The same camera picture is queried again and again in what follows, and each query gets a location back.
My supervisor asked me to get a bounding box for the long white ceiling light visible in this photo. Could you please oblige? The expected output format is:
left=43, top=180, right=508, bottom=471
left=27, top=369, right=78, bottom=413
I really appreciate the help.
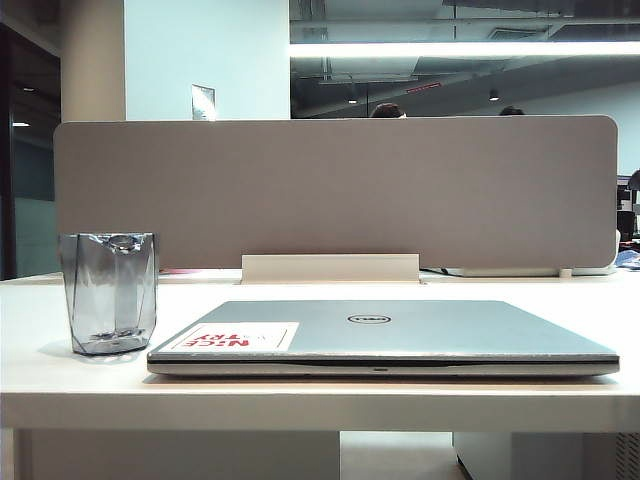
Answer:
left=288, top=41, right=640, bottom=58

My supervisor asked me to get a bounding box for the dark desk lamp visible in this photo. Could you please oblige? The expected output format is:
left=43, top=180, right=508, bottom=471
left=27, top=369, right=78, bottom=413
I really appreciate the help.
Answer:
left=625, top=168, right=640, bottom=236

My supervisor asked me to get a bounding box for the grey fabric desk divider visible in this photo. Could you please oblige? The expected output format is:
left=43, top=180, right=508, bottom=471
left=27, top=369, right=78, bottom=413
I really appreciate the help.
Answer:
left=52, top=115, right=621, bottom=271

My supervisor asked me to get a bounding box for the faceted clear glass water cup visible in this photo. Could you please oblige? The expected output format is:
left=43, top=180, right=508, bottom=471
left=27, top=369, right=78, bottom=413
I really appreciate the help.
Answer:
left=58, top=231, right=161, bottom=357

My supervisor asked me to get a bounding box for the paper poster on wall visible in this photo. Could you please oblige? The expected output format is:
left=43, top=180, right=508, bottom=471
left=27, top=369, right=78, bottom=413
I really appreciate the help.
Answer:
left=191, top=83, right=217, bottom=122

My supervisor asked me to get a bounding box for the silver Dell laptop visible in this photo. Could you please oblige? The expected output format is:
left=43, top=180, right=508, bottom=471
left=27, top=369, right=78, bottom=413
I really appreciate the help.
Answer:
left=146, top=299, right=621, bottom=377

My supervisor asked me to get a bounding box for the white red Nice Try sticker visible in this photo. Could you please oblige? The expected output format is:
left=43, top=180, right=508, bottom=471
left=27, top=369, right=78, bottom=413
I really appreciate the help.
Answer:
left=170, top=321, right=301, bottom=351

